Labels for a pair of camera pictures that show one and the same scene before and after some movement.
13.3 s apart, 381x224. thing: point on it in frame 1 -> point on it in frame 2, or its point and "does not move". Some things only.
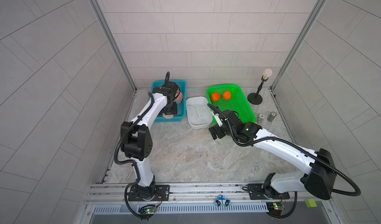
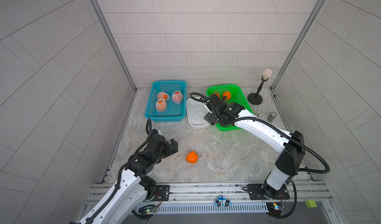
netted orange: (226, 95) does not move
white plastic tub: (199, 114) does not move
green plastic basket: (238, 102) does not move
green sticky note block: (310, 203) does not move
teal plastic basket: (181, 107) does not move
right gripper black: (217, 128) -> (210, 118)
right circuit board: (275, 208) does not move
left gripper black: (173, 111) -> (169, 150)
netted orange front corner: (167, 116) -> (192, 157)
